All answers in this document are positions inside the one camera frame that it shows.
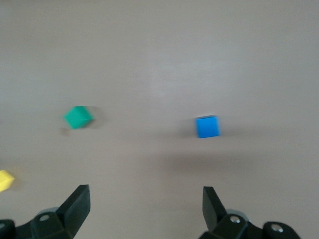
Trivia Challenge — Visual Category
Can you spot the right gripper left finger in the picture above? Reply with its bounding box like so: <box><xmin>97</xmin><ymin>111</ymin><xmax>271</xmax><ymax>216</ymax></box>
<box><xmin>0</xmin><ymin>184</ymin><xmax>91</xmax><ymax>239</ymax></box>

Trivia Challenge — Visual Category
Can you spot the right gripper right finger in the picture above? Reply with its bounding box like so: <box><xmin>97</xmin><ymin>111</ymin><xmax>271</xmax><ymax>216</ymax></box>
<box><xmin>199</xmin><ymin>186</ymin><xmax>304</xmax><ymax>239</ymax></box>

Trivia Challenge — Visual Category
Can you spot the yellow cube block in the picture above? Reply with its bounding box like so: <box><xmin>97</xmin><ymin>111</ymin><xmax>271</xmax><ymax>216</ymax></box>
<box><xmin>0</xmin><ymin>169</ymin><xmax>16</xmax><ymax>193</ymax></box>

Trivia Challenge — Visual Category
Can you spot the blue cube block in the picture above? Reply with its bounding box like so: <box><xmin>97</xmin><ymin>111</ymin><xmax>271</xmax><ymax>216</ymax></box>
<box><xmin>194</xmin><ymin>115</ymin><xmax>222</xmax><ymax>139</ymax></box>

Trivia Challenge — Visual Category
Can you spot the green cube block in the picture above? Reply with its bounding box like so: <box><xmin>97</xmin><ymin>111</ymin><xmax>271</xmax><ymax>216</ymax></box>
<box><xmin>62</xmin><ymin>105</ymin><xmax>96</xmax><ymax>131</ymax></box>

